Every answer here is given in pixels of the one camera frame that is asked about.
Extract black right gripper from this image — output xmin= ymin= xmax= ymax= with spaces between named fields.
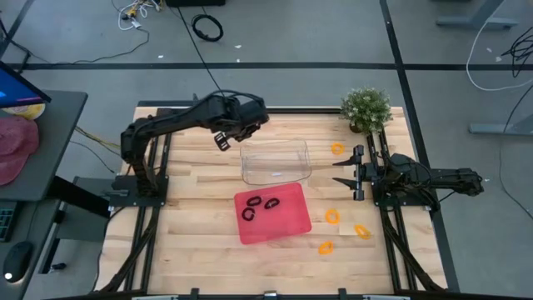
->
xmin=331 ymin=144 xmax=378 ymax=203

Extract clear plastic bin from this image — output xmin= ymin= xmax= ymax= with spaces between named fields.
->
xmin=239 ymin=137 xmax=313 ymax=187

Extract potted green plant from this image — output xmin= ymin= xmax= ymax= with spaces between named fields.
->
xmin=339 ymin=86 xmax=394 ymax=137

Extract pink translucent plastic bin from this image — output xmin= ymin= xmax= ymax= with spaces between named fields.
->
xmin=232 ymin=182 xmax=313 ymax=246

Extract black box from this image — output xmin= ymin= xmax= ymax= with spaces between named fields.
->
xmin=165 ymin=0 xmax=227 ymax=8

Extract grey desk foot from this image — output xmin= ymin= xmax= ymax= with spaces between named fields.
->
xmin=467 ymin=112 xmax=533 ymax=137
xmin=435 ymin=0 xmax=520 ymax=31

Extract dark grey side desk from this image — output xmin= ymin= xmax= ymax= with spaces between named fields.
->
xmin=0 ymin=90 xmax=112 ymax=300

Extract yellow round object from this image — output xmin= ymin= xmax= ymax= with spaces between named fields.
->
xmin=1 ymin=102 xmax=47 ymax=122

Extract pink cap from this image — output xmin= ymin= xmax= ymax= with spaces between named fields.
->
xmin=0 ymin=115 xmax=41 ymax=187

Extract computer monitor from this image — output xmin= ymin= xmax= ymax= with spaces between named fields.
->
xmin=0 ymin=60 xmax=52 ymax=110

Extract black keyboard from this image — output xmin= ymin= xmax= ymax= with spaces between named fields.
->
xmin=0 ymin=200 xmax=18 ymax=244

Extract black computer mouse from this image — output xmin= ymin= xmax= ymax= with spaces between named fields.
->
xmin=2 ymin=240 xmax=35 ymax=284

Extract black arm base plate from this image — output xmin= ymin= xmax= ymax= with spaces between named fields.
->
xmin=108 ymin=173 xmax=170 ymax=208
xmin=371 ymin=174 xmax=434 ymax=208

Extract black aluminium table frame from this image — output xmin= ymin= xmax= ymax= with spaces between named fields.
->
xmin=94 ymin=93 xmax=461 ymax=300

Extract long black floor cable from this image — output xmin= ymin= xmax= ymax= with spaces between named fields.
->
xmin=177 ymin=6 xmax=228 ymax=98

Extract coiled black cable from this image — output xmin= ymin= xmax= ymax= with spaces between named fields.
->
xmin=191 ymin=13 xmax=225 ymax=43

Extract yellow and black wires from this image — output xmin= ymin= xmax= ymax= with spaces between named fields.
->
xmin=68 ymin=125 xmax=127 ymax=174

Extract thin black floor cable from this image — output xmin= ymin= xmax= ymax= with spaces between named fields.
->
xmin=0 ymin=16 xmax=151 ymax=67

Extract white and yellow cable bundle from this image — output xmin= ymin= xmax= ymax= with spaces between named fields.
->
xmin=110 ymin=0 xmax=162 ymax=32

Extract curved black floor cable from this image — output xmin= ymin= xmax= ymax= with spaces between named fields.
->
xmin=497 ymin=82 xmax=533 ymax=221

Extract white floor cable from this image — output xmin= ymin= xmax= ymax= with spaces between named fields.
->
xmin=465 ymin=18 xmax=533 ymax=93

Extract tangled black cables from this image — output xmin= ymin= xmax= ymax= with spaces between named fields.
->
xmin=501 ymin=25 xmax=533 ymax=79

